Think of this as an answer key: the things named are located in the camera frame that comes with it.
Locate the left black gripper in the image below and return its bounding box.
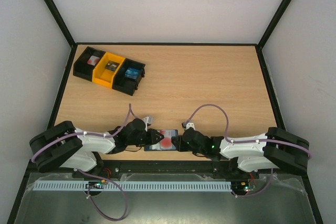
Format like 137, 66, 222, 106
127, 128, 164, 147

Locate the blue leather card holder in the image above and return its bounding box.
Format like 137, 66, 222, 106
144, 129, 178, 152

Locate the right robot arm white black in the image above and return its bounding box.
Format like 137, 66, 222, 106
172, 127, 311, 178

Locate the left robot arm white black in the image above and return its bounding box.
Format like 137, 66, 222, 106
29, 119, 164, 173

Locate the red white card in holder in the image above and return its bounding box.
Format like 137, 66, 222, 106
159, 130, 176, 151

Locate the blue card in bin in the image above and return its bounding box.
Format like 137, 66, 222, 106
124, 67, 140, 79

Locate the right black storage bin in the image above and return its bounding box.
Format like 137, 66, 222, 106
112, 58, 145, 95

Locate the black storage bin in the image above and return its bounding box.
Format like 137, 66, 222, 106
112, 58, 145, 95
73, 47, 106, 82

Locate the yellow storage bin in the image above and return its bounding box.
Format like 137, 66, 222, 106
92, 52, 126, 89

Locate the left black storage bin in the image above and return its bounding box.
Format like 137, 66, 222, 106
73, 47, 106, 82

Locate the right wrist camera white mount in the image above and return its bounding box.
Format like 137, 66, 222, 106
182, 122, 195, 131

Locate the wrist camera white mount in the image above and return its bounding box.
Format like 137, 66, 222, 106
182, 122, 195, 131
142, 115, 153, 131

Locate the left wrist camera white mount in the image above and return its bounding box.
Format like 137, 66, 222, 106
142, 115, 153, 131

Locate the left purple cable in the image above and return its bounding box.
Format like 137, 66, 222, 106
30, 103, 137, 221

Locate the light blue slotted cable duct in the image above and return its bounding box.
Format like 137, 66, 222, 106
33, 180, 232, 192

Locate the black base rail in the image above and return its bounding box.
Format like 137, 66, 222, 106
90, 161, 239, 179

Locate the black enclosure frame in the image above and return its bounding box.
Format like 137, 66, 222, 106
7, 0, 323, 223

